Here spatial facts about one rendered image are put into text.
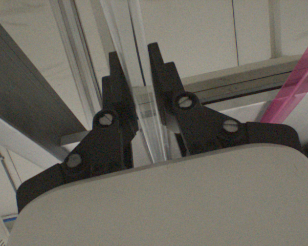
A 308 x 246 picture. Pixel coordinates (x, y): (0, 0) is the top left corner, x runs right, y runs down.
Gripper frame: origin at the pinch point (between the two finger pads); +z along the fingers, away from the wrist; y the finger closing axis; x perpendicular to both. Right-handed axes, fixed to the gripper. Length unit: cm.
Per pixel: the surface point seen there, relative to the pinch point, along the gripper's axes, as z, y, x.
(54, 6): 32.9, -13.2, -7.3
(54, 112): 3.6, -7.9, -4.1
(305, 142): 1.1, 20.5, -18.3
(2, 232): 14, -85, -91
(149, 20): 161, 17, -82
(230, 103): 1.6, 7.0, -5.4
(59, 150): 0.6, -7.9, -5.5
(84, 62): 25.8, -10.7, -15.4
